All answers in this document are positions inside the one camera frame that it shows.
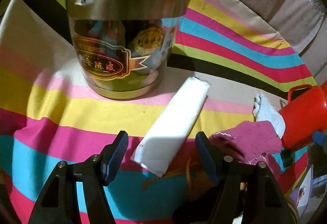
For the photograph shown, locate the purple white cardboard box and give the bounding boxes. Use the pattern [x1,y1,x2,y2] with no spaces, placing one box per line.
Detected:
[290,165,326,223]

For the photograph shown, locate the gold lidded glass jar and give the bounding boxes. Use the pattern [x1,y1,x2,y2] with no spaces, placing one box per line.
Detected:
[66,0,190,100]

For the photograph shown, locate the magenta knitted glove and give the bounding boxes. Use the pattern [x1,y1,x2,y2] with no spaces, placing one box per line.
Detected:
[209,121,282,178]

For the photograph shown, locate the white tissue pack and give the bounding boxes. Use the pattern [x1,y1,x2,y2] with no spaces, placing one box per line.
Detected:
[131,77,210,177]

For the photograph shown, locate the striped colourful tablecloth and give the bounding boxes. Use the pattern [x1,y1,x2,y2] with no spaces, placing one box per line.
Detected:
[1,0,315,223]

